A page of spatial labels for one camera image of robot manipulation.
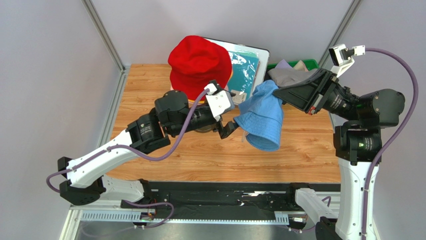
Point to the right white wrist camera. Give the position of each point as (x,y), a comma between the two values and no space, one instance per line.
(343,57)

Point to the aluminium frame rail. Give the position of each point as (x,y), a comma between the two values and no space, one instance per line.
(112,213)

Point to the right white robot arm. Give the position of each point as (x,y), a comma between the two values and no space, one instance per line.
(357,142)

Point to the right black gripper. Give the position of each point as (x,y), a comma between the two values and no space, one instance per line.
(319,94)

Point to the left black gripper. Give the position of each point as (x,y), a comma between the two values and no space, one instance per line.
(228,129)

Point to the yellow bucket hat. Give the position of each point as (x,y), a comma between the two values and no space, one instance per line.
(193,101)

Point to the grey hat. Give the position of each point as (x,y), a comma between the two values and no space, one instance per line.
(286,77)

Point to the dark round stand base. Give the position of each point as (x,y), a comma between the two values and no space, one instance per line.
(205,129)

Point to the white tablet board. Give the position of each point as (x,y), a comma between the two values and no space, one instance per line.
(262,54)

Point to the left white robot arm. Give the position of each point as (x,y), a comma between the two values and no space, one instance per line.
(86,179)

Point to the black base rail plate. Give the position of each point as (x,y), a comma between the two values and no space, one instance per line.
(226,200)

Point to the lavender hat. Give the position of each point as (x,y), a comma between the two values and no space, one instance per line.
(283,64)

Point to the pink beige hat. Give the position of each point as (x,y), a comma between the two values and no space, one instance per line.
(300,66)

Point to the green plastic bin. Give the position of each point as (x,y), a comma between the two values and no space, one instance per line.
(310,64)

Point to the red hat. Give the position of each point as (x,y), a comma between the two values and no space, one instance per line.
(196,61)

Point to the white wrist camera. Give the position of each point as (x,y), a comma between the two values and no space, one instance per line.
(343,57)
(219,100)

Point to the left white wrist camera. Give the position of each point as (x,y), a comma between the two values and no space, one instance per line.
(219,100)

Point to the blue hat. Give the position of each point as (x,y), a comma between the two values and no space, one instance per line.
(261,118)

